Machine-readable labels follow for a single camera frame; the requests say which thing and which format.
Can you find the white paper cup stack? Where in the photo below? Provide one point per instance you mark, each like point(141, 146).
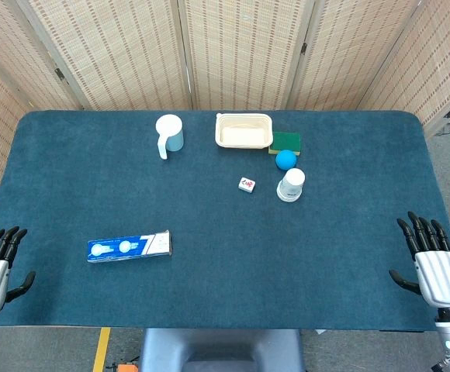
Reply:
point(290, 186)

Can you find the orange device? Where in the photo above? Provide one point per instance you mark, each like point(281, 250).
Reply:
point(126, 367)

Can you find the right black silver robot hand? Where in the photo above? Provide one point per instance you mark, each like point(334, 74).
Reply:
point(440, 277)

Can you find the blue ball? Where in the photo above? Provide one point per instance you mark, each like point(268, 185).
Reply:
point(286, 160)

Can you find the grey blue robot torso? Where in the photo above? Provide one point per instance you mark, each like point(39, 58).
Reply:
point(221, 350)

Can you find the blue velvet table cloth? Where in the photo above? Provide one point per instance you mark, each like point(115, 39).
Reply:
point(225, 252)

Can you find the blue white toothpaste paper box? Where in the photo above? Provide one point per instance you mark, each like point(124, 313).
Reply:
point(128, 246)

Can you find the white mahjong tile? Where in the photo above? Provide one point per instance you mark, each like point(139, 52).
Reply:
point(247, 184)

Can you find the green yellow sponge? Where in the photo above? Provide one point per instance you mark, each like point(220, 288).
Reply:
point(287, 140)

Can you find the light blue white mug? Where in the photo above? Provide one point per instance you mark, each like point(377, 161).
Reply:
point(172, 135)

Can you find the beige rectangular plastic container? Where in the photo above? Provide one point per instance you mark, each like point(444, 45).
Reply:
point(243, 131)

